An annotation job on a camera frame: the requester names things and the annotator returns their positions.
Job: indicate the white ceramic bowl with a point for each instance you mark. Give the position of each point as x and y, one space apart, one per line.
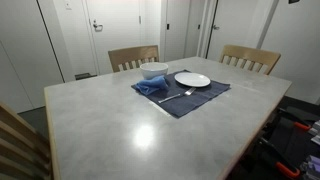
154 70

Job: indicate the white wall plate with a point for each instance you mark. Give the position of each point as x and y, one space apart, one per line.
68 4

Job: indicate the white door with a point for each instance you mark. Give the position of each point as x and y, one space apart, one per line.
233 30
116 30

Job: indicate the aluminium profile rail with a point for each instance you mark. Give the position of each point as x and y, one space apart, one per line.
311 166

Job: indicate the blue microfibre cloth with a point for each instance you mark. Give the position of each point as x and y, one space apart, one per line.
151 85

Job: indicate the light wooden slat-back chair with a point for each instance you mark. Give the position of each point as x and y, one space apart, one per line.
250 52
20 143
133 53

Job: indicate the dark blue woven placemat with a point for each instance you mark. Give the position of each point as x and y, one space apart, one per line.
186 103

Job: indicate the grey aluminium blocks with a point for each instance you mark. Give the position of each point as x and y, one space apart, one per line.
316 133

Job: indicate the black wall sign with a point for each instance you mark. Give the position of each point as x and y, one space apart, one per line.
293 1

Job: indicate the dark floor vent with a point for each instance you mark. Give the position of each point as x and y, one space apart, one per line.
85 76

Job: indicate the silver metal fork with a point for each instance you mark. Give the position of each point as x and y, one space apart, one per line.
190 91

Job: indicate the white round plate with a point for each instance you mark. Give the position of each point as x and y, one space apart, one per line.
192 80

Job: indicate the black door latch plate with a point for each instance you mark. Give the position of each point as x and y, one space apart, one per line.
168 26
198 26

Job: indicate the black perforated mounting board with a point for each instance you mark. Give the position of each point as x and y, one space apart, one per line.
293 146

